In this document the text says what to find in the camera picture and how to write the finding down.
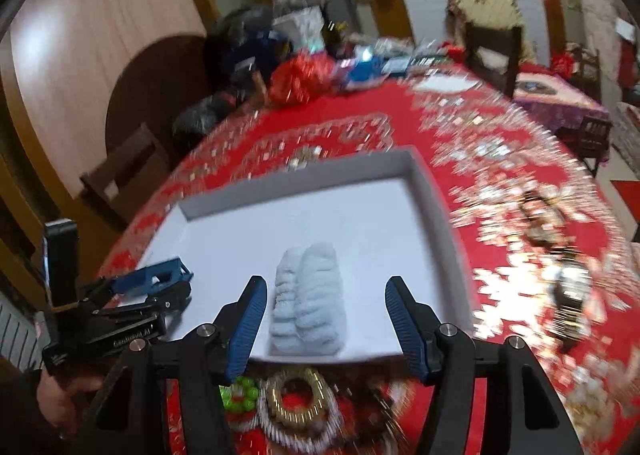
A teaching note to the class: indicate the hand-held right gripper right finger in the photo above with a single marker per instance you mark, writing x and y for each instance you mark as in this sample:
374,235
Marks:
404,327

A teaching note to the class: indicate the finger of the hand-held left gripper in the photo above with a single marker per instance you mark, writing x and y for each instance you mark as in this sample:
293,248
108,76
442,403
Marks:
165,297
100,291

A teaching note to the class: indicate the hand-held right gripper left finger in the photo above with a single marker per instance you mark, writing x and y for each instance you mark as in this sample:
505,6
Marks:
249,322

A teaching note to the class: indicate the light blue fluffy scrunchie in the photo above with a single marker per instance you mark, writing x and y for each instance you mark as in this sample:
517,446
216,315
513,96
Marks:
310,300

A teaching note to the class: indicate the white cardboard box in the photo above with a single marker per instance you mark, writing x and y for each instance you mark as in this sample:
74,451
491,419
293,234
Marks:
350,215

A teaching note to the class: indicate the person's left forearm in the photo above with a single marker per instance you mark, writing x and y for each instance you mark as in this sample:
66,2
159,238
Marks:
17,415

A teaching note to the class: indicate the person's left hand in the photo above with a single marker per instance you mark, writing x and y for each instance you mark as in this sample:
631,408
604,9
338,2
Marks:
57,395

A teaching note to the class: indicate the dark wooden chair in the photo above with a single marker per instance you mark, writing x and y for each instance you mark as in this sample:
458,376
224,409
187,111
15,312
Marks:
492,55
125,175
590,137
587,67

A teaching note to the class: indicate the wristwatch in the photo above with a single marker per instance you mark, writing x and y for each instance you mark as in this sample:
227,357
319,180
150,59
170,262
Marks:
570,295

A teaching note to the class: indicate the black plastic bag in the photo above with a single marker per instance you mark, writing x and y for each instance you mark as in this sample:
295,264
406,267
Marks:
200,116

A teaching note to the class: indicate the red floral tablecloth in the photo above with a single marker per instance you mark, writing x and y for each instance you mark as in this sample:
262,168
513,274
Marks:
500,145

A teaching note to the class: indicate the red plastic bag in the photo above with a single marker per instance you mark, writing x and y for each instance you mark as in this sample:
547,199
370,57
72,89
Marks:
300,77

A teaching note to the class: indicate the blue plastic packet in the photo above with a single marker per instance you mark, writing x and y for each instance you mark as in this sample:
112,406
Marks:
365,71

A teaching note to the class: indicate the blue bag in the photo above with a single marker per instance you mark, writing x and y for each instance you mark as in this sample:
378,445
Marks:
260,52

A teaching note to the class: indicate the purple patterned tablecloth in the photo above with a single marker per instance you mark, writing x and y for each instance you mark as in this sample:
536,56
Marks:
555,100

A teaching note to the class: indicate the white carton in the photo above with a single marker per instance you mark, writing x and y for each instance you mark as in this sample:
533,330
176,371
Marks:
299,29

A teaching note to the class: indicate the wine bottle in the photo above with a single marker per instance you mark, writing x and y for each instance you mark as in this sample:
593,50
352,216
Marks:
330,35

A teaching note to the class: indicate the red gift bag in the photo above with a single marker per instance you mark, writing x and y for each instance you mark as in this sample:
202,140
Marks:
565,64

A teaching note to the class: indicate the floral cloth cover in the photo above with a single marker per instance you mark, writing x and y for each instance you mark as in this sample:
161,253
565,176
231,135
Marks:
480,5

